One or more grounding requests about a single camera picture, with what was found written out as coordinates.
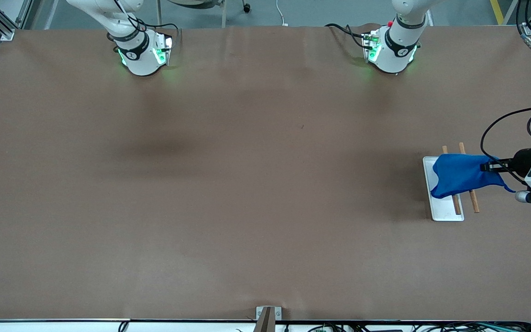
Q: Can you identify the blue microfibre towel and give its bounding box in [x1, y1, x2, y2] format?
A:
[430, 154, 516, 199]

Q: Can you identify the white towel rack base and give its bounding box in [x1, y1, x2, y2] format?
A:
[422, 156, 465, 222]

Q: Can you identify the office chair base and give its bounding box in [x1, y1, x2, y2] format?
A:
[157, 0, 252, 28]

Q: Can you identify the black right arm base cable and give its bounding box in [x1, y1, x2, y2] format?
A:
[112, 0, 179, 43]

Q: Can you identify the black arm base cable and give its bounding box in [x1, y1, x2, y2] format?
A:
[112, 0, 179, 43]
[324, 23, 368, 49]

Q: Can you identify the black left arm base cable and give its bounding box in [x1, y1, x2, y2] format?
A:
[324, 23, 368, 49]

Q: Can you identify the white floor cable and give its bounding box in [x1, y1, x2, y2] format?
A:
[275, 0, 290, 27]

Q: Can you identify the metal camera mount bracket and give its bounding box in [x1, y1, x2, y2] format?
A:
[255, 306, 283, 332]

